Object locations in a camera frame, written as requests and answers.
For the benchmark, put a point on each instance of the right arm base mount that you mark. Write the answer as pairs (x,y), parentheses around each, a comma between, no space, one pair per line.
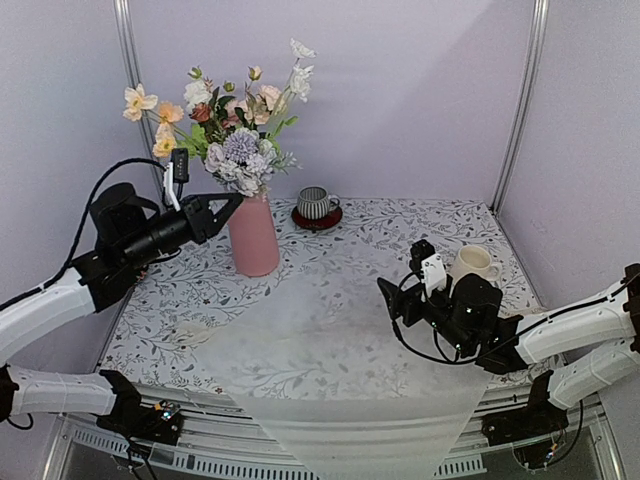
(538,417)

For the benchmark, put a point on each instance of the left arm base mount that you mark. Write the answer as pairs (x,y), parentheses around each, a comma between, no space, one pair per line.
(131,419)

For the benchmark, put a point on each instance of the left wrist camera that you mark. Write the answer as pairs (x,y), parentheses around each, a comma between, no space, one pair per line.
(176,174)

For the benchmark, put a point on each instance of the dark red saucer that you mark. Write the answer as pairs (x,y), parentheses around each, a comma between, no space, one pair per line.
(332,219)

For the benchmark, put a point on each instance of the white translucent wrapping paper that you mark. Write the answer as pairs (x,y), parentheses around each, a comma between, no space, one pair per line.
(317,366)

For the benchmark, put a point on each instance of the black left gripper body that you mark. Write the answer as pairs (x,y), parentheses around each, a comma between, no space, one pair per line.
(146,243)

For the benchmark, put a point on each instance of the pink tall vase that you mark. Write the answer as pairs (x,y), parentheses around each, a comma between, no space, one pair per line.
(253,239)

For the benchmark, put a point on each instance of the white peony flower stem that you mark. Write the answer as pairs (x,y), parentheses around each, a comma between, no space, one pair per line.
(199,90)

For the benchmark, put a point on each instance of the floral patterned table mat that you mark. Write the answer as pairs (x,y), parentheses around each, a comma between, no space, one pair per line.
(202,286)

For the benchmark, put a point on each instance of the right aluminium frame post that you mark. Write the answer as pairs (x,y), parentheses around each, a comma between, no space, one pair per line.
(532,62)

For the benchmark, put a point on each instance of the pink peony flower stem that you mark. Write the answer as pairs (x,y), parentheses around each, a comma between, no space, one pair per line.
(231,112)

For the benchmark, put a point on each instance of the aluminium frame post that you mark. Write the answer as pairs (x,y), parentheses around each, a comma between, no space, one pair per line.
(532,62)
(139,101)

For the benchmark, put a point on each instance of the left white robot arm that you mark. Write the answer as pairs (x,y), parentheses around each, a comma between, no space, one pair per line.
(31,318)

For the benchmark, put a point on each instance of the striped grey ceramic cup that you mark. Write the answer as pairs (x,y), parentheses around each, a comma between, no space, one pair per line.
(315,202)

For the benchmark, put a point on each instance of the rust red rose stem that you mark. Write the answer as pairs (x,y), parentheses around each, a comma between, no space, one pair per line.
(204,115)

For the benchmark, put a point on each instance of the aluminium front rail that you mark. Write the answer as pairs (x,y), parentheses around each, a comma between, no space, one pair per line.
(220,441)

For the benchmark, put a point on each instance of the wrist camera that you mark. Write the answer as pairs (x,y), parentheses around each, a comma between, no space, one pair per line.
(176,174)
(428,265)

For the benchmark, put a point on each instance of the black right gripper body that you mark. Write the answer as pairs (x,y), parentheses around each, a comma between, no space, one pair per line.
(454,335)

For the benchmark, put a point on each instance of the peach rose flower stem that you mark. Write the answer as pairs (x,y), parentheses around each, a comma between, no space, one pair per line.
(262,101)

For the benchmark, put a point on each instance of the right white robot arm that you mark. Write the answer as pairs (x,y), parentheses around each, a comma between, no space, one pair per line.
(608,322)

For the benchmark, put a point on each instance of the white rose flower stem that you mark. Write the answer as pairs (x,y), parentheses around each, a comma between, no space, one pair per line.
(297,87)

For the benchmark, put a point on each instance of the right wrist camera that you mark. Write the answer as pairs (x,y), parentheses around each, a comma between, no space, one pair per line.
(428,265)

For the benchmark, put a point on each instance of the orange blossom flower stem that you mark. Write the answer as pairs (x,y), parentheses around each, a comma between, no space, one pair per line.
(169,135)

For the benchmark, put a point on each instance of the left aluminium frame post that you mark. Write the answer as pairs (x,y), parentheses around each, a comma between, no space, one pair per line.
(139,101)

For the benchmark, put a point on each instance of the cream white mug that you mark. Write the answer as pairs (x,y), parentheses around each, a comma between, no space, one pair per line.
(474,259)

